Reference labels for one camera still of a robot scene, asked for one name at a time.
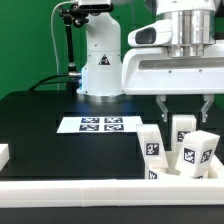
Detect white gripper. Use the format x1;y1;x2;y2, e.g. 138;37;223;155
121;43;224;123

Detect white round stool seat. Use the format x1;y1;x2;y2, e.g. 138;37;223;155
145;152;221;179

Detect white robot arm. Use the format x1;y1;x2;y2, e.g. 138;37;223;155
78;0;224;118

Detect white front fence bar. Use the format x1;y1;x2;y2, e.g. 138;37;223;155
0;179;224;208

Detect white marker sheet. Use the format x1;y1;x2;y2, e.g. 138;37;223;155
57;116;142;134

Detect white left fence bar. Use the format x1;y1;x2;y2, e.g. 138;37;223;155
0;144;9;171

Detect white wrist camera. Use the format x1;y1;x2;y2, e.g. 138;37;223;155
128;19;173;47

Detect white camera on mount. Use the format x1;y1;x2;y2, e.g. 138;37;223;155
78;0;113;12

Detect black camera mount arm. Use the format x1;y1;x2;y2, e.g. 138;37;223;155
59;4;88;93

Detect white cable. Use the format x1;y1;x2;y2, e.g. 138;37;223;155
50;0;80;91

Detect black cables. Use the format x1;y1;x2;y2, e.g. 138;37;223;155
27;73;82;92

